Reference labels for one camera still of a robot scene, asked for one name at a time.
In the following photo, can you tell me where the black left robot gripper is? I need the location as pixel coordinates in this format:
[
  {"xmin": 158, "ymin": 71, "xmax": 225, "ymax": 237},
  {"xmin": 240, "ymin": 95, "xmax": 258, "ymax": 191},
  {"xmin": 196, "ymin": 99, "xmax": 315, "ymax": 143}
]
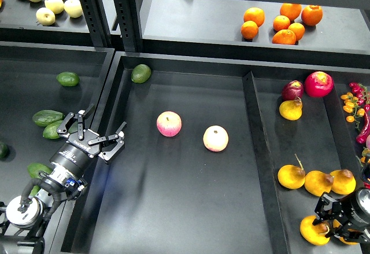
[{"xmin": 50, "ymin": 104, "xmax": 127, "ymax": 178}]

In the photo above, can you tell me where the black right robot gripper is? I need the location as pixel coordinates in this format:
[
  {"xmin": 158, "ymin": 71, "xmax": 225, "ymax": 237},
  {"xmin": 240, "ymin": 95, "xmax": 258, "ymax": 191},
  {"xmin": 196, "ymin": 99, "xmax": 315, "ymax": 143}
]
[{"xmin": 312, "ymin": 187, "xmax": 369, "ymax": 243}]

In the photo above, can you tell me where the yellow pear with brown stem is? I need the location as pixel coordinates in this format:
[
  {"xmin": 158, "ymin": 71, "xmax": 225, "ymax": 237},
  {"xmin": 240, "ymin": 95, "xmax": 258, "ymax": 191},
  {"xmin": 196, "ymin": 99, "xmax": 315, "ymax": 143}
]
[{"xmin": 299, "ymin": 215, "xmax": 330, "ymax": 246}]

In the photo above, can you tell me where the dark green avocado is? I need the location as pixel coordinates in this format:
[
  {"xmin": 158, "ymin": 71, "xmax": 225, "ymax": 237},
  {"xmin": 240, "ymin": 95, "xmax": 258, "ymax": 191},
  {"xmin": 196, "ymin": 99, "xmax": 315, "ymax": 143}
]
[
  {"xmin": 68, "ymin": 122, "xmax": 78, "ymax": 134},
  {"xmin": 27, "ymin": 163, "xmax": 53, "ymax": 196}
]

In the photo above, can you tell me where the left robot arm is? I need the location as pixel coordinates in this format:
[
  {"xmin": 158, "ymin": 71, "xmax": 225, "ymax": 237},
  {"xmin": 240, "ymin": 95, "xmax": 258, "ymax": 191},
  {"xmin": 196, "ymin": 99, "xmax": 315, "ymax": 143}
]
[{"xmin": 1, "ymin": 105, "xmax": 127, "ymax": 253}]

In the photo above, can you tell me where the yellow pear lower right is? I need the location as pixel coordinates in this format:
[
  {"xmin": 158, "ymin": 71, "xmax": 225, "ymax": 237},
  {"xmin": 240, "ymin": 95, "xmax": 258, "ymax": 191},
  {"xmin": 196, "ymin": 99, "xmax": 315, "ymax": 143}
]
[{"xmin": 332, "ymin": 219, "xmax": 360, "ymax": 245}]

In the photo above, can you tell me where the light green avocado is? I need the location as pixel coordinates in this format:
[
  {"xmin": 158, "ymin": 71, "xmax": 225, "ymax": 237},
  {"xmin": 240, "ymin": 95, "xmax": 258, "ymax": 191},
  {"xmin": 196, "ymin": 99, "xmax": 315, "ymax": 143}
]
[{"xmin": 42, "ymin": 120, "xmax": 62, "ymax": 139}]

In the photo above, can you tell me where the green avocado top left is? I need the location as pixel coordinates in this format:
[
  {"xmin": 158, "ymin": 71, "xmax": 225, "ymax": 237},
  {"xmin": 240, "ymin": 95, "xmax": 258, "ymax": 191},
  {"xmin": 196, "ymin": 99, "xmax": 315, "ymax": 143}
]
[{"xmin": 56, "ymin": 71, "xmax": 80, "ymax": 87}]

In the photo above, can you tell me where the dark avocado at left edge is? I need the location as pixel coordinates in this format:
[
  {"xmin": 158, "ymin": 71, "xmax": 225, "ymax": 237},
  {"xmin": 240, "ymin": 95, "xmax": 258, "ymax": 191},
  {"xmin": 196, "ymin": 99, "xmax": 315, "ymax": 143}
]
[{"xmin": 0, "ymin": 141, "xmax": 9, "ymax": 159}]

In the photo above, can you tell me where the green avocado in centre tray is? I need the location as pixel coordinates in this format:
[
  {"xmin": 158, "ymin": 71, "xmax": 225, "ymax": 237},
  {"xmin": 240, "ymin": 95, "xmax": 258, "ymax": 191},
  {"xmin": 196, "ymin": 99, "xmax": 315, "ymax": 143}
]
[{"xmin": 131, "ymin": 64, "xmax": 151, "ymax": 83}]

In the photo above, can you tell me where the yellow pear near red apple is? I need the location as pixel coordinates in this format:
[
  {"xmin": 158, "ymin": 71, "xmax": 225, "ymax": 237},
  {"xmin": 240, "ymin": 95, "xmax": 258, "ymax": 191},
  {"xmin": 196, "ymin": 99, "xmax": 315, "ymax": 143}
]
[{"xmin": 279, "ymin": 97, "xmax": 303, "ymax": 121}]

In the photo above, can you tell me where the black right tray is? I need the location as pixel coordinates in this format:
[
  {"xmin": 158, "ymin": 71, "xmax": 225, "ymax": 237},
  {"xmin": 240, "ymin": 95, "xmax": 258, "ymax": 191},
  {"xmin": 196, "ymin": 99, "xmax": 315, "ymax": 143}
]
[{"xmin": 242, "ymin": 65, "xmax": 369, "ymax": 253}]

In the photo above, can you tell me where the black tray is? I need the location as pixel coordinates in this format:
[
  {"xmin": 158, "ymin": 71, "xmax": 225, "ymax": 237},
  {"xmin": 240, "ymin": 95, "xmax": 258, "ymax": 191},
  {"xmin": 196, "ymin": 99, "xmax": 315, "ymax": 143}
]
[
  {"xmin": 1, "ymin": 42, "xmax": 114, "ymax": 203},
  {"xmin": 242, "ymin": 65, "xmax": 369, "ymax": 253},
  {"xmin": 50, "ymin": 53, "xmax": 287, "ymax": 253}
]

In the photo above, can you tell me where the black left tray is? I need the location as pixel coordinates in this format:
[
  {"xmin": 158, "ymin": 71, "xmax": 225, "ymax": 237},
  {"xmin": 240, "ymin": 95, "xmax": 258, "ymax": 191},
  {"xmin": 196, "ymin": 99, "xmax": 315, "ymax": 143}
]
[{"xmin": 1, "ymin": 42, "xmax": 114, "ymax": 203}]

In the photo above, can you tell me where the red chili pepper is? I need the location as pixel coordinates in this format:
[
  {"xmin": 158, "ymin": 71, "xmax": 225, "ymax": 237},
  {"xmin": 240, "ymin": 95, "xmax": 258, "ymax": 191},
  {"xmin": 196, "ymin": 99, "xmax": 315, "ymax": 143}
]
[{"xmin": 356, "ymin": 112, "xmax": 369, "ymax": 145}]

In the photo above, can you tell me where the pink red apple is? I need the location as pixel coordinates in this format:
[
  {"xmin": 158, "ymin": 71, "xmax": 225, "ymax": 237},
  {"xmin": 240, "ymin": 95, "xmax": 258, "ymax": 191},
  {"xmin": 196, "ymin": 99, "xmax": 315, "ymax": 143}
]
[{"xmin": 156, "ymin": 111, "xmax": 182, "ymax": 137}]

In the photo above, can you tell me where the black centre tray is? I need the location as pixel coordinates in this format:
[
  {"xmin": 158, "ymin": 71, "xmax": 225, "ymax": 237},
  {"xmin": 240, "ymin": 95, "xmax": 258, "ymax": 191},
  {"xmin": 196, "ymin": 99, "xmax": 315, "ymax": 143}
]
[{"xmin": 50, "ymin": 53, "xmax": 287, "ymax": 253}]

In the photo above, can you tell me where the cherry tomato bunch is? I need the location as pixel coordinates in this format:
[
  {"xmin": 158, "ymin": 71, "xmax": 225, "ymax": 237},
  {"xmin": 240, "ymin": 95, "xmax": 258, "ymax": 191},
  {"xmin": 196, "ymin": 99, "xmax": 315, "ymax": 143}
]
[{"xmin": 341, "ymin": 82, "xmax": 369, "ymax": 123}]

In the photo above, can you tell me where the pale pink apple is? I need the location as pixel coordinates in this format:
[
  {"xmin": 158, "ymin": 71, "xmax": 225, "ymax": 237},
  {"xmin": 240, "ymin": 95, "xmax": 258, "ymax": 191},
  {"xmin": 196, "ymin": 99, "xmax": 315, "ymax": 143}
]
[{"xmin": 203, "ymin": 125, "xmax": 229, "ymax": 152}]

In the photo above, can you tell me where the large red apple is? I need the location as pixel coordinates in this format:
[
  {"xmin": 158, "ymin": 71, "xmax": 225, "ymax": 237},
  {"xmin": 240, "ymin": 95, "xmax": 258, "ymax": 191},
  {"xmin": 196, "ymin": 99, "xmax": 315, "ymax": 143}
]
[{"xmin": 304, "ymin": 71, "xmax": 334, "ymax": 97}]

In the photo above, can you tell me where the dark red apple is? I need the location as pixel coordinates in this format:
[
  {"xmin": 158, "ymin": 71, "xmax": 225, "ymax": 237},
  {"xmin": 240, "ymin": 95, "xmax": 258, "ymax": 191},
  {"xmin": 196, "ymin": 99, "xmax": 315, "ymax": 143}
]
[{"xmin": 281, "ymin": 80, "xmax": 304, "ymax": 101}]

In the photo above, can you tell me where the black metal shelf rack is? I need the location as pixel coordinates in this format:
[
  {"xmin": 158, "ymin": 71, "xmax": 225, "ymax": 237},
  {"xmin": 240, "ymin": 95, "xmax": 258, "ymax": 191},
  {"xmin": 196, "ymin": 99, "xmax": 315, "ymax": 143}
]
[{"xmin": 1, "ymin": 0, "xmax": 369, "ymax": 69}]

